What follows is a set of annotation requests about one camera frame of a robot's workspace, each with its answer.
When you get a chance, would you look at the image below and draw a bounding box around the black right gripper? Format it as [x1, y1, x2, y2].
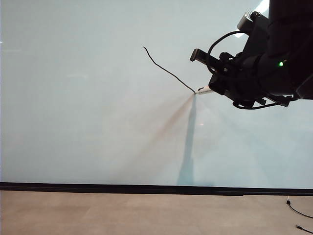
[189, 48, 293, 107]

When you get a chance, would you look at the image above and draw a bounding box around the white marker pen black cap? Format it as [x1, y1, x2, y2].
[195, 84, 214, 95]

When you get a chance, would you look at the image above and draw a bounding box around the black marker ink mark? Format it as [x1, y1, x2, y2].
[143, 46, 197, 94]

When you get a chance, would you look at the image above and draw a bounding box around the black camera cable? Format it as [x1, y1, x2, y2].
[206, 30, 246, 74]

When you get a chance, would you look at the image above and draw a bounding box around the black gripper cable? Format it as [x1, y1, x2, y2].
[232, 97, 298, 110]

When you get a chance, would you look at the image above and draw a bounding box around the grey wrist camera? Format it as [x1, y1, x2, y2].
[236, 10, 261, 34]

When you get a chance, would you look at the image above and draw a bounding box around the black cable with loop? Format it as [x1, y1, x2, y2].
[285, 199, 313, 219]

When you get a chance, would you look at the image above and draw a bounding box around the whiteboard with black frame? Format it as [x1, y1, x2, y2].
[0, 0, 313, 196]

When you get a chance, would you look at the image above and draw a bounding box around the black cable with plug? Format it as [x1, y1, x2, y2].
[295, 224, 313, 235]

